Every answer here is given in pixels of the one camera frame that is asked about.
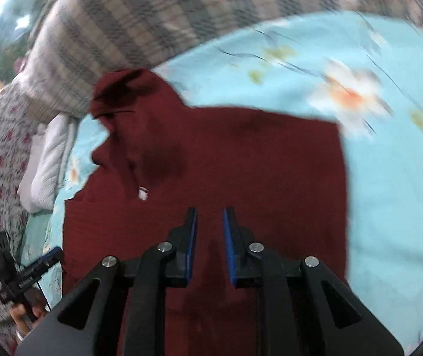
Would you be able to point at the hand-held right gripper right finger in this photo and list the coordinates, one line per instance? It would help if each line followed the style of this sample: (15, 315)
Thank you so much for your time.
(228, 244)

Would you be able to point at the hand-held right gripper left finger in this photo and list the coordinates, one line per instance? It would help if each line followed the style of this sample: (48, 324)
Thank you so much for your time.
(192, 244)

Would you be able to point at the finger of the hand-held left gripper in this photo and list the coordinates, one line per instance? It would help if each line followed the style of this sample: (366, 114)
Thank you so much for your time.
(48, 257)

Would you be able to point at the dark red knit sweater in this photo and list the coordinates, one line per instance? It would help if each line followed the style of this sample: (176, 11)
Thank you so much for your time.
(233, 155)

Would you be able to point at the person's left hand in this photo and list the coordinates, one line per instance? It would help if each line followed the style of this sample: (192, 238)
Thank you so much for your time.
(26, 315)

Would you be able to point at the white folded cloth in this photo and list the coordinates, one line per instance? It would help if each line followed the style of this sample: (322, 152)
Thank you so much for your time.
(50, 159)

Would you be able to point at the light blue floral bedsheet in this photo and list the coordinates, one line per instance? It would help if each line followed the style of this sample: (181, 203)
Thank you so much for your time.
(389, 200)

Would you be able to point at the plaid grey pillow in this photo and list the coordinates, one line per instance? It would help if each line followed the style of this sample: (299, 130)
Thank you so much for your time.
(129, 18)

